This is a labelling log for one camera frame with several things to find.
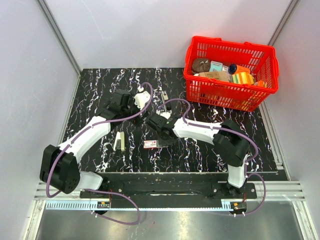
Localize staple box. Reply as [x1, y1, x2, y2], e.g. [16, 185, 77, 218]
[143, 140, 158, 149]

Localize grey staple magazine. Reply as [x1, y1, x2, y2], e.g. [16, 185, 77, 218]
[161, 90, 172, 113]

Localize white stapler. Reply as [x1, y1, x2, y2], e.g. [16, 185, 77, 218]
[113, 131, 126, 152]

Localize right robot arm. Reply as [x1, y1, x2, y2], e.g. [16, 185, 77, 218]
[146, 113, 250, 198]

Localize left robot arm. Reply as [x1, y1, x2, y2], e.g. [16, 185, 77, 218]
[39, 90, 151, 198]

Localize brown round item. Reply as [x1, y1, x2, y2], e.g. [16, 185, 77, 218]
[191, 58, 211, 73]

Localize cardboard box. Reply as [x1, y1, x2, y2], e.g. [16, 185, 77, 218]
[194, 71, 231, 82]

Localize teal small box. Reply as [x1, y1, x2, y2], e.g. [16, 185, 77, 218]
[209, 60, 223, 72]

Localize blue capped orange bottle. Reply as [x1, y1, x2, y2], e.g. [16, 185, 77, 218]
[228, 63, 251, 75]

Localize red plastic basket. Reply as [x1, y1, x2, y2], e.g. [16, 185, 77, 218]
[183, 36, 279, 112]

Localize green orange box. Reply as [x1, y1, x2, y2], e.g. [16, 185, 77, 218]
[232, 72, 255, 85]

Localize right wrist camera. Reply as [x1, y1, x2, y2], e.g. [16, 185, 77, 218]
[159, 111, 171, 120]

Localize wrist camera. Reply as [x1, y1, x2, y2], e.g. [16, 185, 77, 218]
[159, 111, 171, 120]
[133, 87, 151, 110]

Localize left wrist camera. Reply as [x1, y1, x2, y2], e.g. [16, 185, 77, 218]
[133, 87, 151, 110]

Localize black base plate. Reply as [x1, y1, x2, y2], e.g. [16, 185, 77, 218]
[79, 181, 258, 200]

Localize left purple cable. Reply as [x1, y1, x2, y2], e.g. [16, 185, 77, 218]
[46, 82, 154, 225]

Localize white cable duct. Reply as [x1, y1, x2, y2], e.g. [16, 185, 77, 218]
[45, 200, 110, 211]

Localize aluminium rail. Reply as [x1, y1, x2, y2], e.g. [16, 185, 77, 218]
[34, 180, 306, 201]

